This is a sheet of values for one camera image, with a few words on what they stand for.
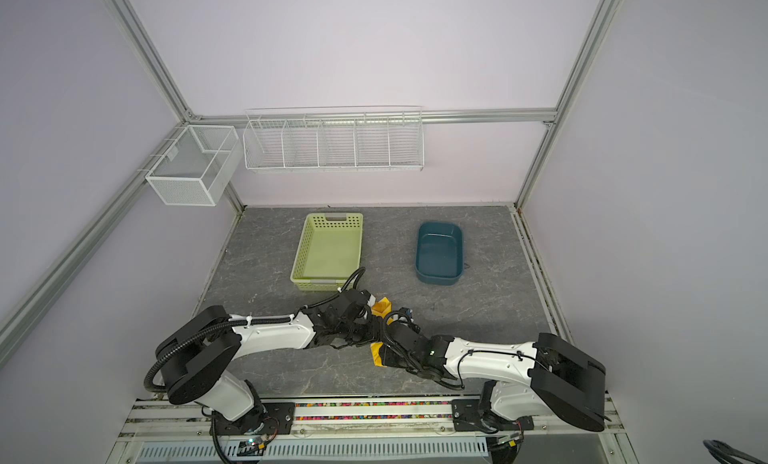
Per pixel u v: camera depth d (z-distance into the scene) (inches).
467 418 28.7
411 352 24.3
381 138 41.4
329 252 40.6
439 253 42.9
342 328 27.4
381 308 35.7
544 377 16.6
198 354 17.5
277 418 29.1
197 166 38.3
